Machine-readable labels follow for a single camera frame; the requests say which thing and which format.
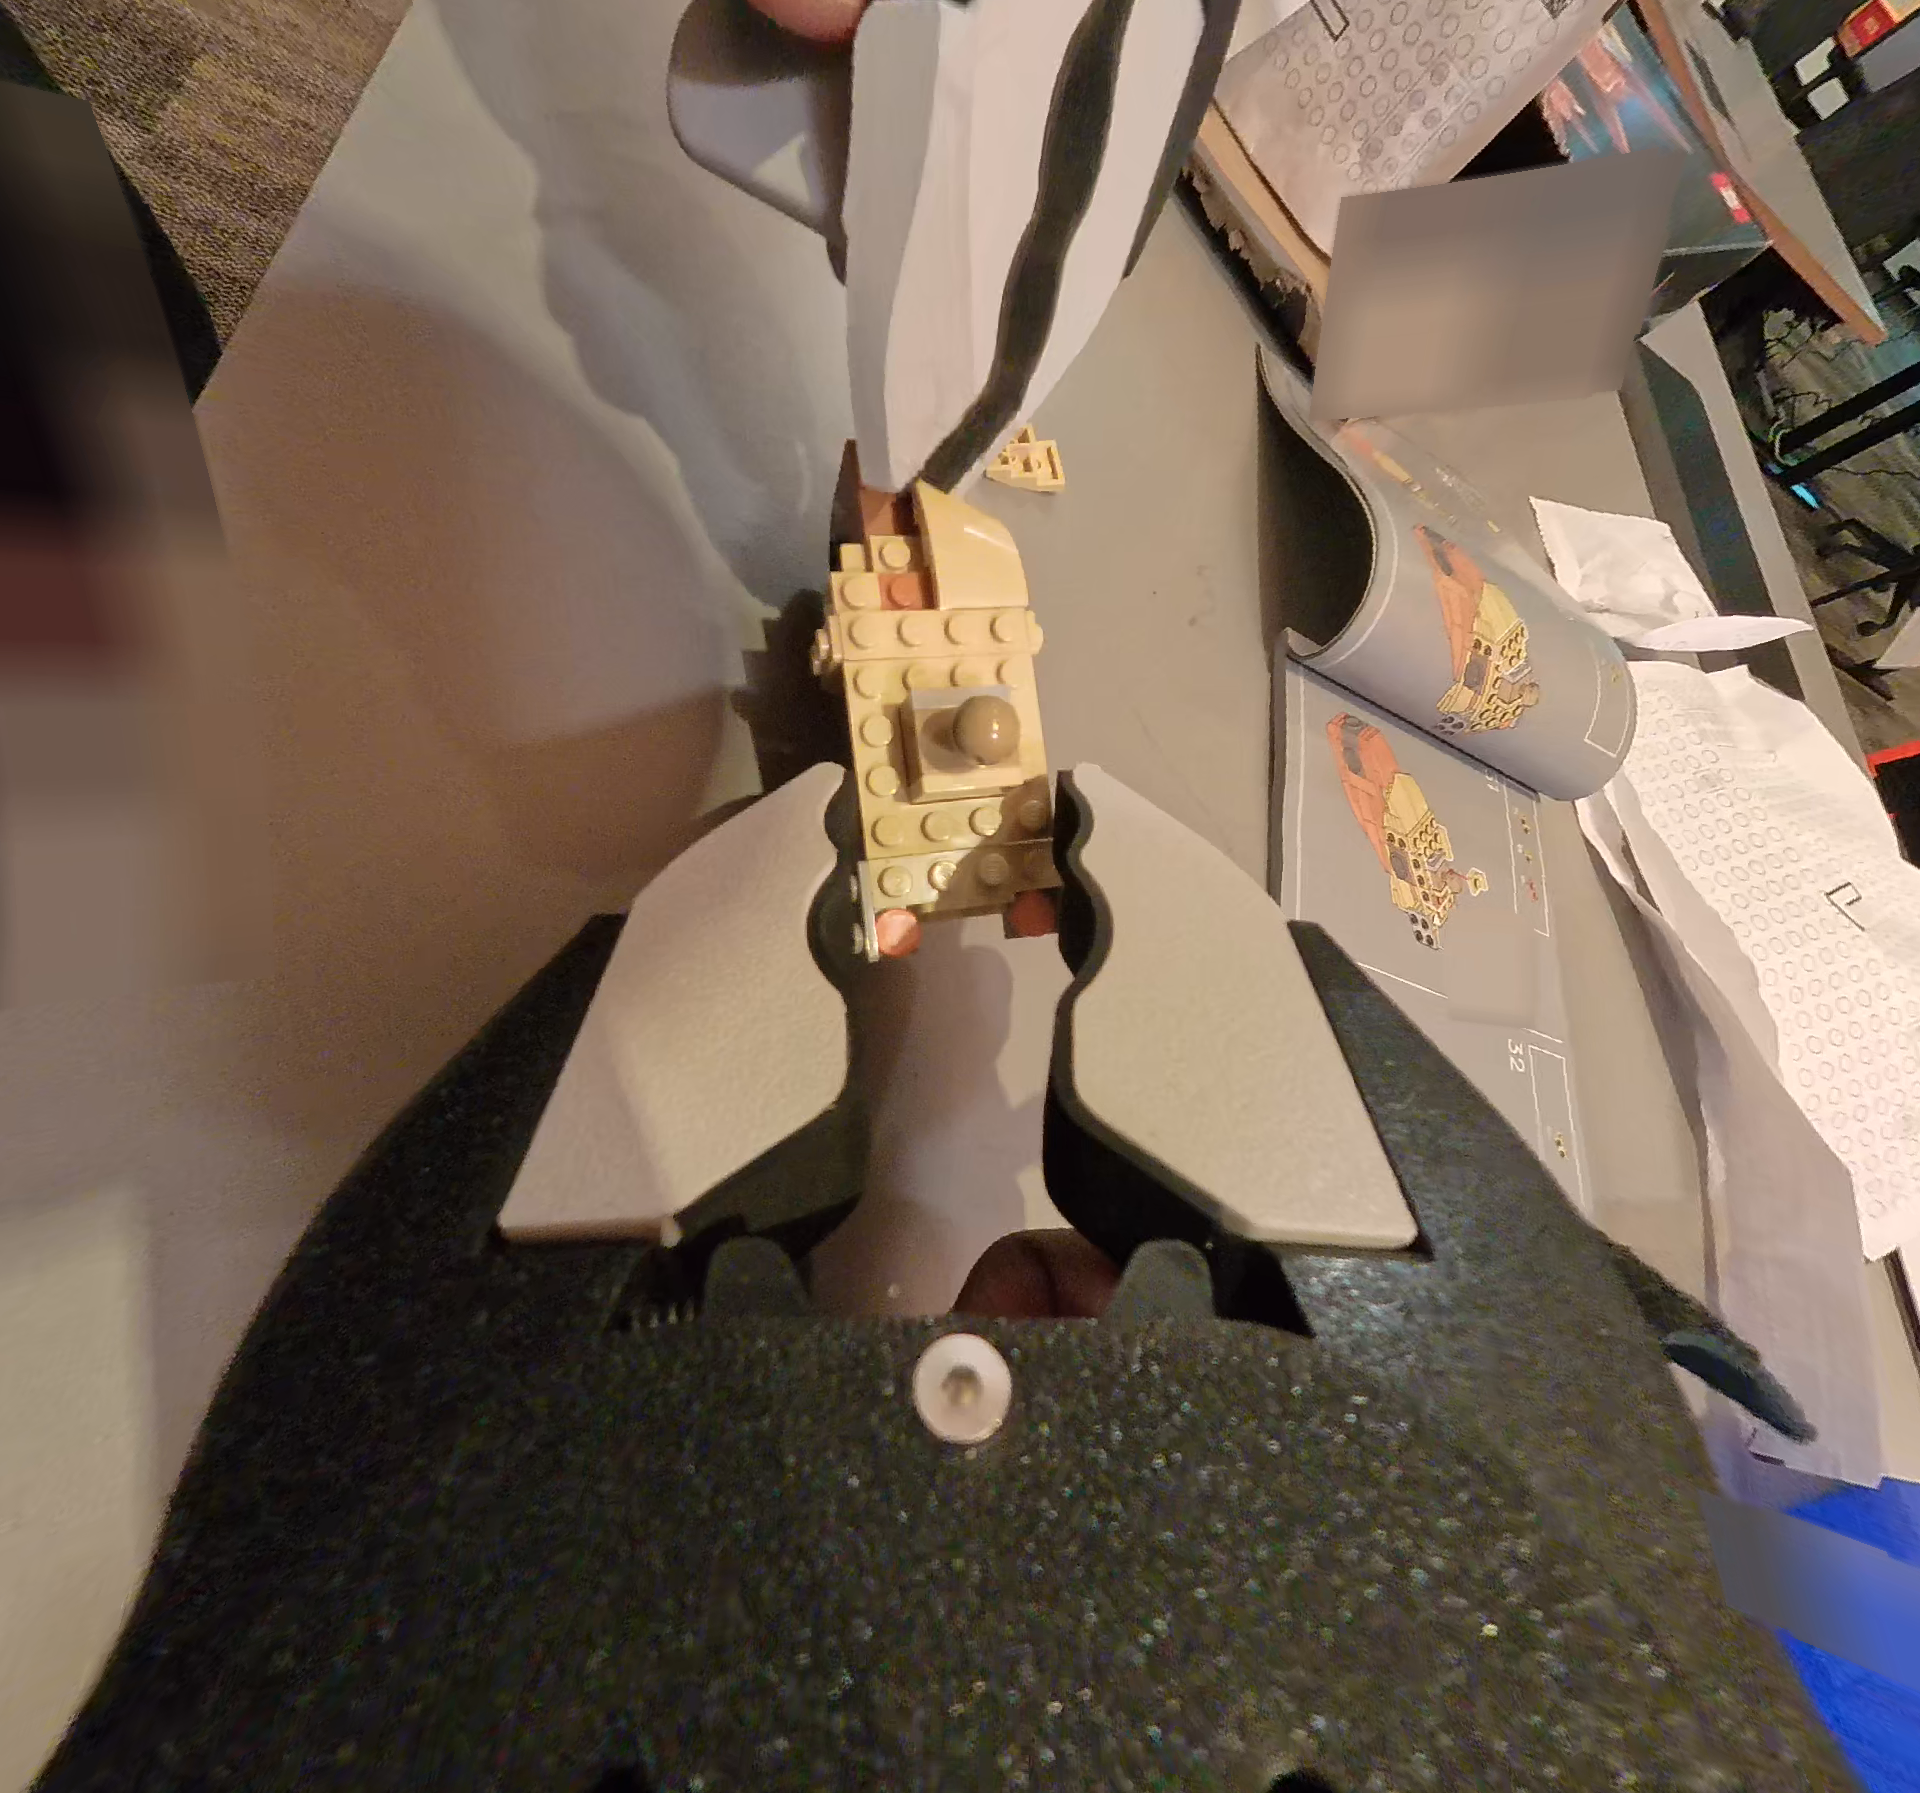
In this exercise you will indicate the torn white paper bag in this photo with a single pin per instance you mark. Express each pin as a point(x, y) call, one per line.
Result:
point(1636, 569)

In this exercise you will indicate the grey instruction booklet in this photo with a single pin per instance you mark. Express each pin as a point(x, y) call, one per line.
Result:
point(1394, 922)

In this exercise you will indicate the blue storage bin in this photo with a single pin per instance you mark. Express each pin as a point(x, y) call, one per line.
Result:
point(1861, 1672)

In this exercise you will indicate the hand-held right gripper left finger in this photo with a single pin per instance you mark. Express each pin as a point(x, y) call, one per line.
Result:
point(690, 1058)

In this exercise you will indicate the white numbered paper bag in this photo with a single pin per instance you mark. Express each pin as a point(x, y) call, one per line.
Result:
point(1426, 37)

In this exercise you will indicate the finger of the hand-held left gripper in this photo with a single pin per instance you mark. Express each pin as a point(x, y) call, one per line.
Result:
point(1140, 126)
point(945, 203)

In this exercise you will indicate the white circle-print paper bag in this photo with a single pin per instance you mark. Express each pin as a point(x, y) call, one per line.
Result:
point(1771, 922)

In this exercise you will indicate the dark toy set box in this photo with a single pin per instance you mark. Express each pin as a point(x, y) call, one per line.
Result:
point(1619, 98)

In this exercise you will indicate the small tan brick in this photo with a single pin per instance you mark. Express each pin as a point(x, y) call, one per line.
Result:
point(1032, 462)
point(975, 549)

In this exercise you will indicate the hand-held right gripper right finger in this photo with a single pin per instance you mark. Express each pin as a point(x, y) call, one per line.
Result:
point(1246, 1072)

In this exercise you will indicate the brown cardboard piece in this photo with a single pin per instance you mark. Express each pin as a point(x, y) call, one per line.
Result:
point(1268, 232)

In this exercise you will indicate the grey desk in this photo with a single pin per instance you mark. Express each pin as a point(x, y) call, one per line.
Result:
point(449, 471)

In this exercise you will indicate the person's right hand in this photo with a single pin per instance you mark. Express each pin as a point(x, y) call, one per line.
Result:
point(1035, 1279)

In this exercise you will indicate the tan and brown brick model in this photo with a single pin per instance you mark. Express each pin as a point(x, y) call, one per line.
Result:
point(929, 772)

